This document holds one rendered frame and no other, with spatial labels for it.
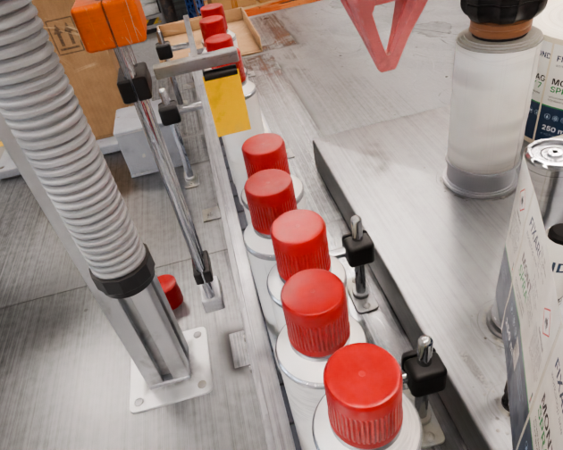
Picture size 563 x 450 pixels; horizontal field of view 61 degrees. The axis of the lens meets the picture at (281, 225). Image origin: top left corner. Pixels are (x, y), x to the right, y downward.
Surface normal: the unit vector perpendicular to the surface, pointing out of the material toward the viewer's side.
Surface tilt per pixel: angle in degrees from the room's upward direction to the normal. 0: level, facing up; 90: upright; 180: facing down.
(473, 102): 92
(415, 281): 0
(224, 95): 90
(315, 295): 3
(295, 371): 45
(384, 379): 2
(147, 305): 90
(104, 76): 90
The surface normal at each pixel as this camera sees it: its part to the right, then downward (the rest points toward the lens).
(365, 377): -0.17, -0.78
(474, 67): -0.73, 0.52
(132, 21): 0.22, 0.60
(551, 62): -0.86, 0.42
